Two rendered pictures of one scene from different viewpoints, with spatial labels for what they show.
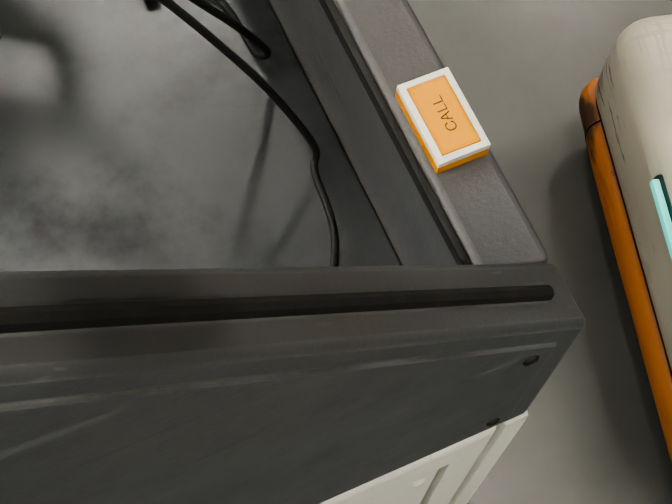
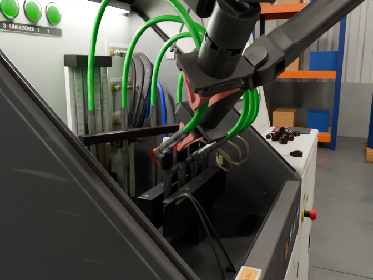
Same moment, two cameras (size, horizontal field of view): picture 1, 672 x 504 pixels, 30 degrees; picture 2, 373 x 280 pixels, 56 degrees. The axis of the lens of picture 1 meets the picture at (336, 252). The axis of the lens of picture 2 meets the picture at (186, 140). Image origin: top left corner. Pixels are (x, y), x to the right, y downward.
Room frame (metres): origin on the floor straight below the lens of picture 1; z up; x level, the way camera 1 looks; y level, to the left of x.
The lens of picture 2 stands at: (-0.02, -0.37, 1.26)
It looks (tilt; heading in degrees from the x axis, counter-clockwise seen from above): 11 degrees down; 54
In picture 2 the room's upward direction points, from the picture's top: straight up
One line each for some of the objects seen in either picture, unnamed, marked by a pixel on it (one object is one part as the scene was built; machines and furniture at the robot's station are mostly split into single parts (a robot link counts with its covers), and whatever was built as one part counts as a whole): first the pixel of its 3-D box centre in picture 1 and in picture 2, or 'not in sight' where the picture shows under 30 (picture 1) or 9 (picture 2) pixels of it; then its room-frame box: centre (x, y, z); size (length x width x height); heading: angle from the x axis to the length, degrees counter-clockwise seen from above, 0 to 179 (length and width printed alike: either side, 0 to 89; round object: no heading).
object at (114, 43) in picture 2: not in sight; (124, 85); (0.46, 0.62, 1.20); 0.13 x 0.03 x 0.31; 31
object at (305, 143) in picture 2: not in sight; (282, 144); (1.07, 0.51, 0.97); 0.70 x 0.22 x 0.03; 31
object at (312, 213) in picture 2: not in sight; (309, 214); (0.92, 0.26, 0.80); 0.05 x 0.04 x 0.05; 31
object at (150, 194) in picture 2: not in sight; (188, 205); (0.49, 0.33, 0.91); 0.34 x 0.10 x 0.15; 31
